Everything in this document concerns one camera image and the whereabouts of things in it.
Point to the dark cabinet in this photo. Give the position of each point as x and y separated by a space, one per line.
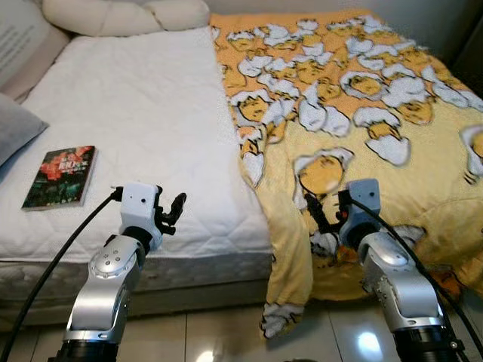
472 60

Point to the yellow cartoon egg blanket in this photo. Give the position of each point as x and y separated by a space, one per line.
392 136

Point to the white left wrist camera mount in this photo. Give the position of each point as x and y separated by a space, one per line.
138 207

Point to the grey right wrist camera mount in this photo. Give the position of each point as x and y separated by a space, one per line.
364 196

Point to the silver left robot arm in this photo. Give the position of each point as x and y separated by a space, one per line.
106 294

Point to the beige long bolster pillow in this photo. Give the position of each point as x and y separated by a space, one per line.
113 15

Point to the dark illustrated paperback book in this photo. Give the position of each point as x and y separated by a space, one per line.
60 177

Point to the beige bed base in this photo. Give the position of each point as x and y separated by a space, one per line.
151 313

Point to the grey square cushion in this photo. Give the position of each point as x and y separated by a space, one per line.
15 128

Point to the white quilted mattress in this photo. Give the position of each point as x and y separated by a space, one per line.
151 113

